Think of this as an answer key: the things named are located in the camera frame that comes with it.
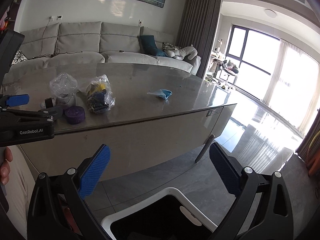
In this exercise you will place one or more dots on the white plush toy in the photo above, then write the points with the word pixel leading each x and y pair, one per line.
pixel 190 52

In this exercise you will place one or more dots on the clear bag of blue yellow items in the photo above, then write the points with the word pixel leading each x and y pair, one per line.
pixel 99 95

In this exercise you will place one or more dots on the white trash bin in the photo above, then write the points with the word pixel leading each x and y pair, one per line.
pixel 165 215

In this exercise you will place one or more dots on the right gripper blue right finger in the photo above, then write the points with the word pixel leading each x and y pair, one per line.
pixel 262 207

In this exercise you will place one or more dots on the grey stone coffee table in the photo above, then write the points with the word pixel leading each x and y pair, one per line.
pixel 141 130

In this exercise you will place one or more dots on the brown right curtain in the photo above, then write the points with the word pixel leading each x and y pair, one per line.
pixel 309 148

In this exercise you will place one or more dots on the sheer white curtain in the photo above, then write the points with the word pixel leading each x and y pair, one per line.
pixel 293 91

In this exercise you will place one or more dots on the purple round lid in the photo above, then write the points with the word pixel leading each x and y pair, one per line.
pixel 75 115

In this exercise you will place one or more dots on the small blue wrapper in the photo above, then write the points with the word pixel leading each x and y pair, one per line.
pixel 161 93

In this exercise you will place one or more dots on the grey sectional sofa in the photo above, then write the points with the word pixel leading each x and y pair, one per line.
pixel 93 42

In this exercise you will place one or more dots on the grey curtain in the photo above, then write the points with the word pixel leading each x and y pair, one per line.
pixel 198 27

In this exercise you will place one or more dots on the person's left hand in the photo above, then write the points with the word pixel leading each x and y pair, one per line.
pixel 5 167

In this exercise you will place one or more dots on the floral pillow right sofa end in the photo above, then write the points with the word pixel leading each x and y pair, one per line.
pixel 167 46

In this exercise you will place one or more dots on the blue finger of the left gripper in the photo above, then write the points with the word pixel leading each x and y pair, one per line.
pixel 21 116
pixel 7 101

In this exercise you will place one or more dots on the teal cushion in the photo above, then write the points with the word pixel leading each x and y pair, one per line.
pixel 149 46

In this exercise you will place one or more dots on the white chair with clutter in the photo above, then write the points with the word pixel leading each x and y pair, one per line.
pixel 218 62

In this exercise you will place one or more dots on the clear plastic bag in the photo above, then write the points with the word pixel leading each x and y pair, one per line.
pixel 63 84

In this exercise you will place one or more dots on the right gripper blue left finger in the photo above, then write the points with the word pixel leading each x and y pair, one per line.
pixel 58 209

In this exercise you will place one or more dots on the black white patterned pillow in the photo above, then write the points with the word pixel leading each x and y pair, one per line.
pixel 19 57

